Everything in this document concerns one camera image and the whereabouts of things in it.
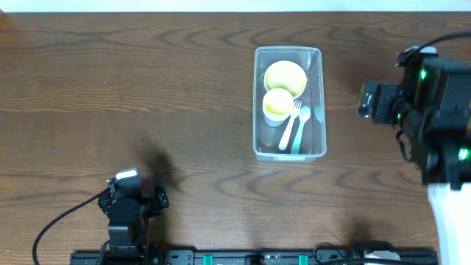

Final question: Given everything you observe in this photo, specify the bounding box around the mint green plastic spoon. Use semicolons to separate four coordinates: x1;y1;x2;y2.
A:
291;105;311;155

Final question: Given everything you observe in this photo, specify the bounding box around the pink plastic fork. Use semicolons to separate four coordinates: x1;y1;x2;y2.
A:
278;100;302;151

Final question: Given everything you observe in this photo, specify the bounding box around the clear plastic container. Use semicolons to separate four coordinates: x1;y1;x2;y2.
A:
252;46;327;162

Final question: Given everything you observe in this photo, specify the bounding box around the yellow plastic bowl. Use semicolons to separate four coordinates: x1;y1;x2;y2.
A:
263;60;308;99

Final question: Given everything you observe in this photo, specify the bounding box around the yellow plastic cup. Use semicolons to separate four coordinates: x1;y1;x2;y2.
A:
263;88;294;115

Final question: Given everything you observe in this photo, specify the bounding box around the white plastic cup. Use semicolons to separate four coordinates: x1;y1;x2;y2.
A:
263;108;290;123

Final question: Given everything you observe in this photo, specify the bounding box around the grey plastic cup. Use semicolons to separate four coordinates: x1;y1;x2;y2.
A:
264;119;284;127

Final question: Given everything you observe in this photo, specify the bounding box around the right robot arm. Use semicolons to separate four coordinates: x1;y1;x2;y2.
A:
358;46;470;264

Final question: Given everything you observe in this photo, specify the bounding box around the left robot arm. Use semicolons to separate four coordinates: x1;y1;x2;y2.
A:
99;176;169;260

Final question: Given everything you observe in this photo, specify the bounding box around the black cable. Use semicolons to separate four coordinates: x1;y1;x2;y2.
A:
32;187;111;265

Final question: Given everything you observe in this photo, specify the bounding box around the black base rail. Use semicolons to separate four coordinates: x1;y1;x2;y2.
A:
70;241;439;265

